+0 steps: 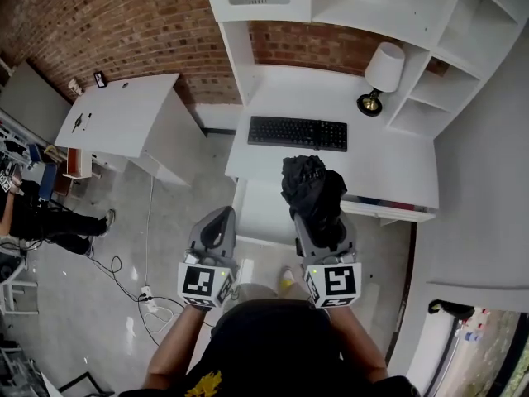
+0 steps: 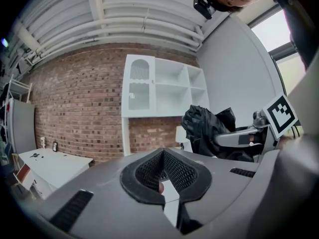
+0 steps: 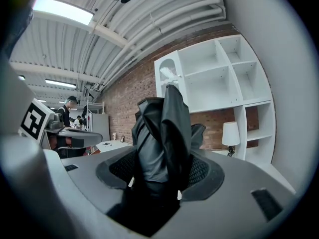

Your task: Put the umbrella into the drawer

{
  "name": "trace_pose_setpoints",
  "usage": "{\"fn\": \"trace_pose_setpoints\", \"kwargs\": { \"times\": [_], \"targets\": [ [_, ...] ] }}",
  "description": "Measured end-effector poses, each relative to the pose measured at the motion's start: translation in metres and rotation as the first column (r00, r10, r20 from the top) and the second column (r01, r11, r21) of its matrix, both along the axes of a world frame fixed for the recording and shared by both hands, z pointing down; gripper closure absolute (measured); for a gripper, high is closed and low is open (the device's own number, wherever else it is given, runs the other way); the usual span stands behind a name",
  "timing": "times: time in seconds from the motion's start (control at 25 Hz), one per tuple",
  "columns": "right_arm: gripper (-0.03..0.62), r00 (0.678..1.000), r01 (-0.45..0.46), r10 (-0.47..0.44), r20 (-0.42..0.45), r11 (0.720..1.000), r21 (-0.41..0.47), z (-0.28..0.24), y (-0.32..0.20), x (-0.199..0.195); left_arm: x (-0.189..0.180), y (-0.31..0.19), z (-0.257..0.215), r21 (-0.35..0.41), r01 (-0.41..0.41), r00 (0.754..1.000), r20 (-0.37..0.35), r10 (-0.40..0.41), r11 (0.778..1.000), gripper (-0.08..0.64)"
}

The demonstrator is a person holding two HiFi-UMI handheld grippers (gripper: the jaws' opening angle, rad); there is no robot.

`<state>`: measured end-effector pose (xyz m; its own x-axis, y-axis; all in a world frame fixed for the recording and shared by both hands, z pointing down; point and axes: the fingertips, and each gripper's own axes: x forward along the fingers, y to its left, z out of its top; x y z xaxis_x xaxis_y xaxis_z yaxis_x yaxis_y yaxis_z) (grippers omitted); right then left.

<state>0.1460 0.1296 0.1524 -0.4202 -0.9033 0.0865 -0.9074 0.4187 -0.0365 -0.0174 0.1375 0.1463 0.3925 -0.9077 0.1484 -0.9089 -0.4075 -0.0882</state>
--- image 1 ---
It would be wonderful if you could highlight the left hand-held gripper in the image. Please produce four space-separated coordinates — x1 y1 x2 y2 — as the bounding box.
177 205 241 311

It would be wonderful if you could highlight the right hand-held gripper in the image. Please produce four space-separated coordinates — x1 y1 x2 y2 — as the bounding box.
292 212 364 309

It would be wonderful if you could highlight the black cloth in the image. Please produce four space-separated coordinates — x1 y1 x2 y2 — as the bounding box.
280 154 348 251

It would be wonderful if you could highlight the person's right forearm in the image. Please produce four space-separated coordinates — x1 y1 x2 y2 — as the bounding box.
328 306 389 382

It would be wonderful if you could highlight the person's left forearm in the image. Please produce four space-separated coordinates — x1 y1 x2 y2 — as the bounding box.
142 304 207 390

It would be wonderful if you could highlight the white desk with hutch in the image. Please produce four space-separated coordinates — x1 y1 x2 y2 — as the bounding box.
200 0 529 227

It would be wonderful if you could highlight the person's grey trouser leg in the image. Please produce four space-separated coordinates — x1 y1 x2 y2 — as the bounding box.
237 281 279 304

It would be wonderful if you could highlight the black keyboard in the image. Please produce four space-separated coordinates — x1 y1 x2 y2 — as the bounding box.
246 115 349 153

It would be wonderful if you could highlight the person's dark shirt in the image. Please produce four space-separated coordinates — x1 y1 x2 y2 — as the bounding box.
164 299 422 397

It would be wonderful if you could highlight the black bag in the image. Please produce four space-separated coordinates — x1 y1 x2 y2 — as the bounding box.
428 299 476 321

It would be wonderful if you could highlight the plain white table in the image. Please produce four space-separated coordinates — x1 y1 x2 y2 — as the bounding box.
53 72 207 188

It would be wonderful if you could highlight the white chair with brown seat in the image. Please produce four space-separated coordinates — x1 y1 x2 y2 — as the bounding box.
61 146 95 180

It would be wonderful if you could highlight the red-capped white bottle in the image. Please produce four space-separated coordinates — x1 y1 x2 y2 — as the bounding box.
469 308 489 331

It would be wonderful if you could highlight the blue chair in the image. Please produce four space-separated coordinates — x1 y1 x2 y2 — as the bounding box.
28 145 59 207

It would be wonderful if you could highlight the white shade table lamp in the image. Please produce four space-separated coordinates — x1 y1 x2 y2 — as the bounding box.
356 41 406 118

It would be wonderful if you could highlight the white stool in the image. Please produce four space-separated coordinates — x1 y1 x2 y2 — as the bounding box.
0 249 41 316

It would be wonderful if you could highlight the white metal rack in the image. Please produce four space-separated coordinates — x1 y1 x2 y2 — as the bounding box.
0 109 35 173

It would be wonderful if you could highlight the grey panel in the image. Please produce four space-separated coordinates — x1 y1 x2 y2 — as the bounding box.
0 62 72 145

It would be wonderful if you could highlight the long white cable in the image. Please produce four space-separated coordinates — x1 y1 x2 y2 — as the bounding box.
143 175 155 289

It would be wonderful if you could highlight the coiled white cable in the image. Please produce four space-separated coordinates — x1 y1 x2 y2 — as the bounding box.
143 304 175 335

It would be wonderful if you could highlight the white power strip with cables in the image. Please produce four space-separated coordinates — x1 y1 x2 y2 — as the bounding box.
88 255 188 347

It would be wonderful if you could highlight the black window frame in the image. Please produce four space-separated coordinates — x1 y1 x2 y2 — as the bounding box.
425 304 529 397

